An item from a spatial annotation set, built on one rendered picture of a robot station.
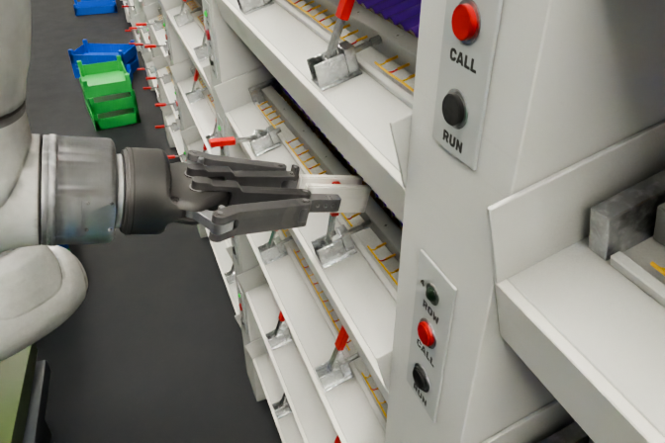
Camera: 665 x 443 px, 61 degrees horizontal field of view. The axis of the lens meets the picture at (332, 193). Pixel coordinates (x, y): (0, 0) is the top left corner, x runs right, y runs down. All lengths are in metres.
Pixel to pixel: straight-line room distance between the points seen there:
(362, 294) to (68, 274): 0.74
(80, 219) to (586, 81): 0.36
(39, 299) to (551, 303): 0.99
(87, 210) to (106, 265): 1.45
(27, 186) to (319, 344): 0.46
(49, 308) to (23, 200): 0.72
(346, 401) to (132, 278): 1.21
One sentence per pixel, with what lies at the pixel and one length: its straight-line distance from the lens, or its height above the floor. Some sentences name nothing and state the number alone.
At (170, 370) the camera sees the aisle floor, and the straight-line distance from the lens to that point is 1.55.
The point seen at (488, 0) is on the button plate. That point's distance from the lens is 0.26.
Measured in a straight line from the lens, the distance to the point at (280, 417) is 1.22.
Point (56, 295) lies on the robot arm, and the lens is 1.17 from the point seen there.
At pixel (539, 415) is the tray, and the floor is 0.82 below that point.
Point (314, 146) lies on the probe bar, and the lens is 0.74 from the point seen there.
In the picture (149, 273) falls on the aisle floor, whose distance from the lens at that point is 1.84.
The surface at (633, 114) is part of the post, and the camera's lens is 0.30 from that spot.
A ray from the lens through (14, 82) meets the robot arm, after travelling 0.44.
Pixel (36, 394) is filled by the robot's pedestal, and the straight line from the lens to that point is 1.33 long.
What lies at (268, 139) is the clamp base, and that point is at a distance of 0.81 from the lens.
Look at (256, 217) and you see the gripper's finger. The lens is 0.49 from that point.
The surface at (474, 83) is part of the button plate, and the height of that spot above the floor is 1.05.
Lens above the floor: 1.14
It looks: 33 degrees down
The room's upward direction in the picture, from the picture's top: straight up
